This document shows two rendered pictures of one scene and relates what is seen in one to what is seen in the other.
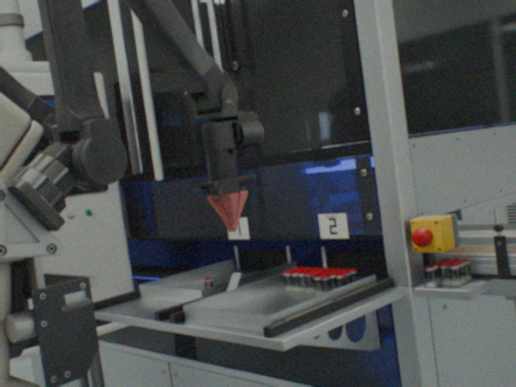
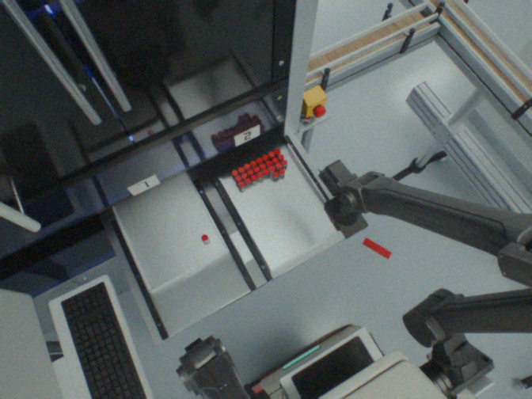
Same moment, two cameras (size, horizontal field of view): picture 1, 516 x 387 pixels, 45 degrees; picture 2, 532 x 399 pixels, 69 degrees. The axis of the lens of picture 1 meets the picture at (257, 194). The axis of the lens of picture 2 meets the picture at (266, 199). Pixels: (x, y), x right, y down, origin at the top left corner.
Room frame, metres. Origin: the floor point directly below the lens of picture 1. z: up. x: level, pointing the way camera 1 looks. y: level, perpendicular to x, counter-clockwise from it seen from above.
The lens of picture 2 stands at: (1.29, 0.39, 2.06)
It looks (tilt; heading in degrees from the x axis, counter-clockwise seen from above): 69 degrees down; 284
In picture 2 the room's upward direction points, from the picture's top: 1 degrees clockwise
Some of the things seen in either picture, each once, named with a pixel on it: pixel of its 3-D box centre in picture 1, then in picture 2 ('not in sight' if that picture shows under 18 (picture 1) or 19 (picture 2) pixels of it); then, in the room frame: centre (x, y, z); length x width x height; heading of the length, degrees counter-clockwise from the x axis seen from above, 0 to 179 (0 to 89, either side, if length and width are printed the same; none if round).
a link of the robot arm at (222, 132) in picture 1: (220, 137); (351, 201); (1.18, 0.06, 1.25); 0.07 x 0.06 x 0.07; 137
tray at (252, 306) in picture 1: (282, 297); (279, 204); (1.35, -0.02, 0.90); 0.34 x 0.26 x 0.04; 134
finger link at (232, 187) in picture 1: (224, 208); not in sight; (1.17, 0.07, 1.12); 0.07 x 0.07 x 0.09; 44
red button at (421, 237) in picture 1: (423, 236); (318, 110); (1.30, -0.33, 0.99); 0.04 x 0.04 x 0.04; 44
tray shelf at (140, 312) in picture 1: (245, 299); (226, 219); (1.51, 0.06, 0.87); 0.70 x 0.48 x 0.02; 44
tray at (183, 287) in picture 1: (219, 279); (166, 223); (1.68, 0.13, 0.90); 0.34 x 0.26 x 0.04; 134
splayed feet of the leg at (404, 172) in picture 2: not in sight; (414, 169); (0.71, -0.73, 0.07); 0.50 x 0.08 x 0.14; 44
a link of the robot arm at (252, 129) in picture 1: (229, 118); (345, 184); (1.20, 0.03, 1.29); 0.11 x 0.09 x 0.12; 137
